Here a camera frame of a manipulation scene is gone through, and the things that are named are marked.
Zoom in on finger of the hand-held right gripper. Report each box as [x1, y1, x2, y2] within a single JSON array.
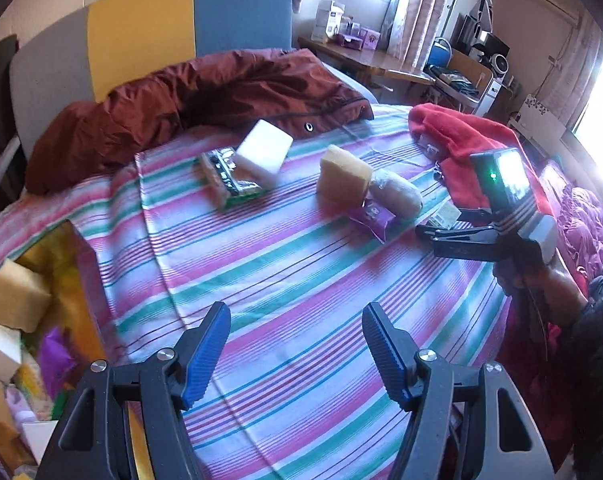
[[415, 225, 497, 242], [431, 237, 505, 263]]

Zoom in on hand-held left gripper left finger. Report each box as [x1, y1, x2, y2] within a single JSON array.
[[36, 301, 232, 480]]

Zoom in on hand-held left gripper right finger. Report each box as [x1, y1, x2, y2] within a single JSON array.
[[362, 302, 557, 480]]

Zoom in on small white box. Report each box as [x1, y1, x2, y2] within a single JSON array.
[[426, 202, 462, 231]]

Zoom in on gold metal tray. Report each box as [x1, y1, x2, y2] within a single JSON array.
[[0, 220, 147, 480]]

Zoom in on purple snack packet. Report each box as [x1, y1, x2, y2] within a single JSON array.
[[349, 199, 397, 243], [36, 327, 77, 396]]

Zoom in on white foam block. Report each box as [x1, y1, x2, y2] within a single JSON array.
[[235, 120, 294, 183]]

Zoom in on person's right hand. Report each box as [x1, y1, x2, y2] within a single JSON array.
[[492, 255, 589, 326]]

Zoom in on red cloth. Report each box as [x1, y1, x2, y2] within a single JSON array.
[[408, 104, 552, 221]]

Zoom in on white patterned bag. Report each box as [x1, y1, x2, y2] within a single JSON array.
[[509, 92, 567, 146]]

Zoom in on pink quilted blanket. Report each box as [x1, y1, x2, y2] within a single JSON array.
[[539, 160, 603, 286]]

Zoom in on white cabinet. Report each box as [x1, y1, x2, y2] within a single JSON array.
[[474, 80, 515, 118]]

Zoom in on striped bed sheet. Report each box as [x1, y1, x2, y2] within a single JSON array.
[[0, 105, 547, 480]]

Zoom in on cardboard box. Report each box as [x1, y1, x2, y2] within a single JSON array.
[[444, 49, 495, 106]]

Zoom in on pink striped curtain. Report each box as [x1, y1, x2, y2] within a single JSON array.
[[561, 10, 603, 131]]

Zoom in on black stereo speaker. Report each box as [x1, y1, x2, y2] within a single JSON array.
[[454, 0, 511, 78]]

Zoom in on blue container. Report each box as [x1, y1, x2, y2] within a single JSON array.
[[429, 37, 452, 68]]

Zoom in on silver green snack packet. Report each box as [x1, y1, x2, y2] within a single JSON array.
[[198, 146, 268, 211]]

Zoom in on wooden desk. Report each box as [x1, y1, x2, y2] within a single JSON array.
[[297, 36, 437, 93]]

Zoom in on pink window curtain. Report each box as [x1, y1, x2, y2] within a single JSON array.
[[381, 0, 469, 68]]

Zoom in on purple boxes on desk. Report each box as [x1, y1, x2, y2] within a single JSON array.
[[334, 25, 382, 51]]

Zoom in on white boxes on desk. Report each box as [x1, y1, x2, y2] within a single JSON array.
[[311, 0, 346, 43]]

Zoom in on maroon jacket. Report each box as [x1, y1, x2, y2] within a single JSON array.
[[25, 49, 375, 196]]

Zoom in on grey chair armrest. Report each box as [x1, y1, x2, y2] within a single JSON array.
[[0, 135, 22, 226]]

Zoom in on grey yellow blue headboard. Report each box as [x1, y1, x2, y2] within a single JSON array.
[[8, 0, 294, 161]]

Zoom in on black rolled mat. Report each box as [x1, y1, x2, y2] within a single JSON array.
[[0, 35, 19, 161]]

